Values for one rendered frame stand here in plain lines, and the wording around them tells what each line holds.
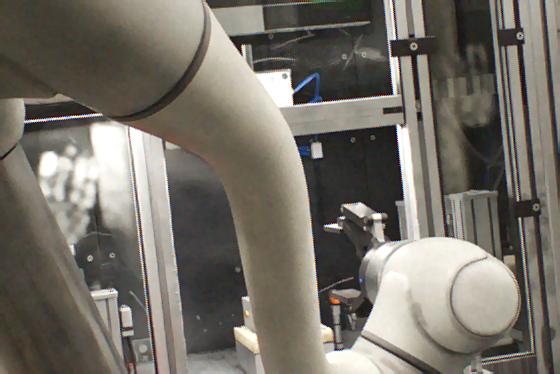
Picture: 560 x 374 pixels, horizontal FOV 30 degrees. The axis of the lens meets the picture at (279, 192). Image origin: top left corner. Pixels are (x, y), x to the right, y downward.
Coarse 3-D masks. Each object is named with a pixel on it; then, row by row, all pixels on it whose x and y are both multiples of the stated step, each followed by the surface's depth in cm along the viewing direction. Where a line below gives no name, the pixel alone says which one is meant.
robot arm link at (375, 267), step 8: (408, 240) 111; (416, 240) 109; (384, 248) 112; (392, 248) 110; (376, 256) 112; (384, 256) 110; (368, 264) 112; (376, 264) 110; (384, 264) 108; (368, 272) 112; (376, 272) 110; (368, 280) 112; (376, 280) 109; (368, 288) 112; (376, 288) 109; (368, 296) 113; (376, 296) 110
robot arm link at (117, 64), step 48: (0, 0) 55; (48, 0) 56; (96, 0) 58; (144, 0) 60; (192, 0) 64; (0, 48) 59; (48, 48) 58; (96, 48) 59; (144, 48) 61; (192, 48) 64; (0, 96) 64; (48, 96) 64; (96, 96) 63; (144, 96) 64
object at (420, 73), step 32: (416, 0) 159; (416, 32) 159; (416, 64) 160; (416, 96) 160; (416, 128) 159; (160, 160) 150; (416, 160) 159; (160, 192) 150; (416, 192) 159; (160, 224) 150; (416, 224) 160; (160, 320) 150; (160, 352) 150
